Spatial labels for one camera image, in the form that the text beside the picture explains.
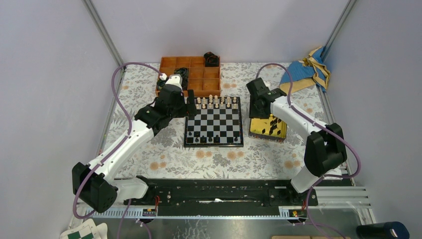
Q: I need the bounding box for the gold tin of black pieces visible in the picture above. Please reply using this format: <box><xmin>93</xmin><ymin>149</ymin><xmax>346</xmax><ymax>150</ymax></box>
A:
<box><xmin>249</xmin><ymin>115</ymin><xmax>287</xmax><ymax>142</ymax></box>

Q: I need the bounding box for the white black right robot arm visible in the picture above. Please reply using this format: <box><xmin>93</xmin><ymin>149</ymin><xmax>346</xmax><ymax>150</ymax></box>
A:
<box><xmin>246</xmin><ymin>78</ymin><xmax>347</xmax><ymax>205</ymax></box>

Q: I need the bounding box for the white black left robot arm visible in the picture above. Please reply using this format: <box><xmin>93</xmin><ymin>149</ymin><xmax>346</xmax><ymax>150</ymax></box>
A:
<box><xmin>72</xmin><ymin>85</ymin><xmax>197</xmax><ymax>213</ymax></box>

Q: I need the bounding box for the black silver chess board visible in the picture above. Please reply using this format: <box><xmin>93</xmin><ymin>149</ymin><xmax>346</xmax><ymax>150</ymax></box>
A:
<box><xmin>184</xmin><ymin>96</ymin><xmax>244</xmax><ymax>147</ymax></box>

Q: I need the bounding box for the orange compartment tray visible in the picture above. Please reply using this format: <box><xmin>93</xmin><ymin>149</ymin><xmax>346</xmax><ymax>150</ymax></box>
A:
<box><xmin>159</xmin><ymin>56</ymin><xmax>221</xmax><ymax>97</ymax></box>

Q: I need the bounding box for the black coil middle compartment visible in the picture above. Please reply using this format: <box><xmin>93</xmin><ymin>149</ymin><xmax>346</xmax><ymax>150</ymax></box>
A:
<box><xmin>174</xmin><ymin>67</ymin><xmax>189</xmax><ymax>91</ymax></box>

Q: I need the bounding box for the black coil compartment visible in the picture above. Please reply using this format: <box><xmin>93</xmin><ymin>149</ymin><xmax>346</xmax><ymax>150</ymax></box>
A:
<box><xmin>204</xmin><ymin>52</ymin><xmax>220</xmax><ymax>67</ymax></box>
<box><xmin>174</xmin><ymin>67</ymin><xmax>189</xmax><ymax>91</ymax></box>

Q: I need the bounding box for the black coil top compartment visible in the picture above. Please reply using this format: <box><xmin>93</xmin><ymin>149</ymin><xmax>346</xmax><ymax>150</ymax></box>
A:
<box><xmin>204</xmin><ymin>52</ymin><xmax>220</xmax><ymax>67</ymax></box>

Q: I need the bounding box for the blue yellow cloth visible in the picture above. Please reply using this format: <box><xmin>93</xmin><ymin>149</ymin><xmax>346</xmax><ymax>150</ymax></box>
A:
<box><xmin>287</xmin><ymin>47</ymin><xmax>331</xmax><ymax>93</ymax></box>

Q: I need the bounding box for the green white checkered paper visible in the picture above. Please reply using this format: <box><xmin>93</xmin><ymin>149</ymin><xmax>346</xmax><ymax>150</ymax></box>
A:
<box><xmin>60</xmin><ymin>219</ymin><xmax>108</xmax><ymax>239</ymax></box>

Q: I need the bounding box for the black cylinder bottom right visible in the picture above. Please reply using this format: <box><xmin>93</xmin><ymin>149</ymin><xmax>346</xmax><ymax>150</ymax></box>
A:
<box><xmin>356</xmin><ymin>222</ymin><xmax>410</xmax><ymax>239</ymax></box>

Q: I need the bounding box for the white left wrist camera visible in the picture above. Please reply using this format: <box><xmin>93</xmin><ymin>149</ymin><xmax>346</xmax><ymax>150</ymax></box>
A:
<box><xmin>159</xmin><ymin>73</ymin><xmax>183</xmax><ymax>90</ymax></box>

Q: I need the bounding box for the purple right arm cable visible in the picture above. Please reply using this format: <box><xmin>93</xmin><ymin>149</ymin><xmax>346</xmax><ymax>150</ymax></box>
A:
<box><xmin>255</xmin><ymin>63</ymin><xmax>362</xmax><ymax>239</ymax></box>

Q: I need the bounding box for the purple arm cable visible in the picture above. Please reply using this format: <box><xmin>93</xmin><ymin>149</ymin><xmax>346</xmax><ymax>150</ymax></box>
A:
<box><xmin>72</xmin><ymin>62</ymin><xmax>167</xmax><ymax>220</ymax></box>
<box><xmin>255</xmin><ymin>63</ymin><xmax>362</xmax><ymax>239</ymax></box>

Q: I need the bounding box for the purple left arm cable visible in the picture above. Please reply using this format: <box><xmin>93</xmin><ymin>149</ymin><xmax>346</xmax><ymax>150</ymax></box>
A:
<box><xmin>72</xmin><ymin>62</ymin><xmax>167</xmax><ymax>220</ymax></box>

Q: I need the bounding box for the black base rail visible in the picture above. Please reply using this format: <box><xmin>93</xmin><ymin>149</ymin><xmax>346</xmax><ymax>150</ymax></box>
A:
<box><xmin>130</xmin><ymin>177</ymin><xmax>318</xmax><ymax>217</ymax></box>

